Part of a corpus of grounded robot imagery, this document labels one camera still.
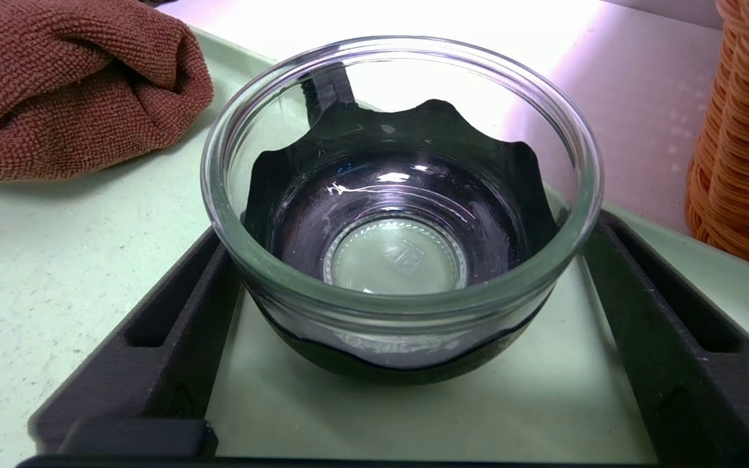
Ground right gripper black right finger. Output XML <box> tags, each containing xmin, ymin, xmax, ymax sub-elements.
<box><xmin>581</xmin><ymin>211</ymin><xmax>749</xmax><ymax>464</ymax></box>

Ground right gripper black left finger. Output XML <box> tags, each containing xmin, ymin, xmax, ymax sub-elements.
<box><xmin>29</xmin><ymin>226</ymin><xmax>245</xmax><ymax>456</ymax></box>

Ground glass cup with black sleeve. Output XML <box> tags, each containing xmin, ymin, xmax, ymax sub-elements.
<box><xmin>200</xmin><ymin>36</ymin><xmax>605</xmax><ymax>385</ymax></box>

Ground orange wicker basket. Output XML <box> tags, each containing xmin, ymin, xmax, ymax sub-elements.
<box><xmin>685</xmin><ymin>0</ymin><xmax>749</xmax><ymax>280</ymax></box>

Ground light green plastic tray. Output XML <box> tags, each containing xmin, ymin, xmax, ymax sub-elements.
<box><xmin>0</xmin><ymin>26</ymin><xmax>749</xmax><ymax>463</ymax></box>

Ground brown folded towel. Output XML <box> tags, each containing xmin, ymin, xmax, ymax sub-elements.
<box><xmin>0</xmin><ymin>0</ymin><xmax>215</xmax><ymax>181</ymax></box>

